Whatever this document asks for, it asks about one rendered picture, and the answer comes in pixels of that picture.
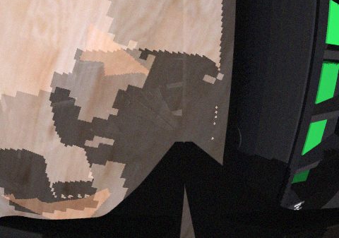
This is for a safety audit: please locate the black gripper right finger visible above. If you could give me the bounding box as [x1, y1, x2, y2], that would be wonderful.
[184, 142, 339, 238]

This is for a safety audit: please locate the dark grey controller unit with green rocker switches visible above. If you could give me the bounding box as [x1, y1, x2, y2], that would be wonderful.
[222, 0, 339, 210]

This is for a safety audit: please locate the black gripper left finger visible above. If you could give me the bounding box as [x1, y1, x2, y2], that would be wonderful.
[0, 142, 186, 238]

